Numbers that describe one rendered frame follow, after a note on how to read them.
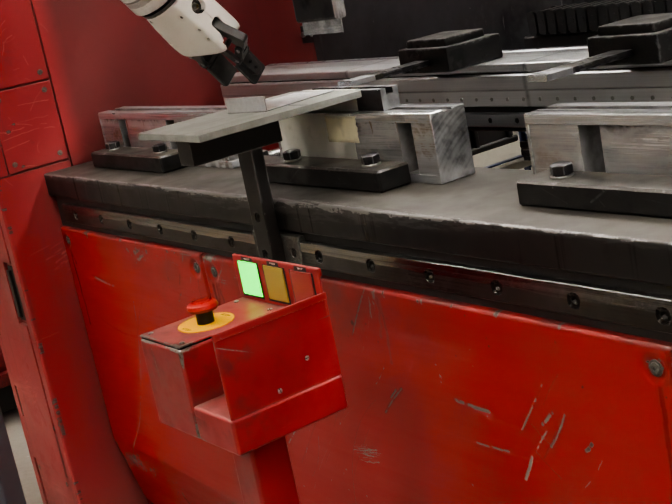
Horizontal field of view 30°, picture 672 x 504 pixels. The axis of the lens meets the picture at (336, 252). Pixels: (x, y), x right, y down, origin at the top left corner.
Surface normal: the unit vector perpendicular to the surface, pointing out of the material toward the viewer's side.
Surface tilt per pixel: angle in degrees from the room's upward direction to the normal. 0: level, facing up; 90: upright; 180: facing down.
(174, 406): 90
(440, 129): 90
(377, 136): 90
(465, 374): 90
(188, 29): 130
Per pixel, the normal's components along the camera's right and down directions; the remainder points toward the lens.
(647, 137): -0.80, 0.29
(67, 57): 0.56, 0.09
